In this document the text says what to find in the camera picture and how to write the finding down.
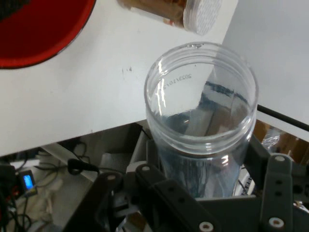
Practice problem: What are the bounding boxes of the spice jar with white lid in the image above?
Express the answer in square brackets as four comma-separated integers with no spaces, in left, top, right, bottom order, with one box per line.
[117,0,224,36]

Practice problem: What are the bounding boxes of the tall clear plastic jar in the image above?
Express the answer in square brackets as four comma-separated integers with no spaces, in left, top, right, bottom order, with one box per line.
[144,41,259,199]

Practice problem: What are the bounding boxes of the red bowl with black rim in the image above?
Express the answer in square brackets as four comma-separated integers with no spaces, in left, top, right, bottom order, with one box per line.
[0,0,97,70]

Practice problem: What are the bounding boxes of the thin black bar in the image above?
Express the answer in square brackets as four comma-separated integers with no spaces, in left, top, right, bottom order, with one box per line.
[257,104,309,133]

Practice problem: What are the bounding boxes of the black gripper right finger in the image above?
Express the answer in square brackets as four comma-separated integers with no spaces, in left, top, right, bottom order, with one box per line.
[243,134,309,232]

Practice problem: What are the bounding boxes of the black meter with blue display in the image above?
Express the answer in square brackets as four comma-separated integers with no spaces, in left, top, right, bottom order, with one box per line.
[16,169,39,198]

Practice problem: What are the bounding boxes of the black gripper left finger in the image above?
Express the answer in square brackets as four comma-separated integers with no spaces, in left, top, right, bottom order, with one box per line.
[62,139,224,232]

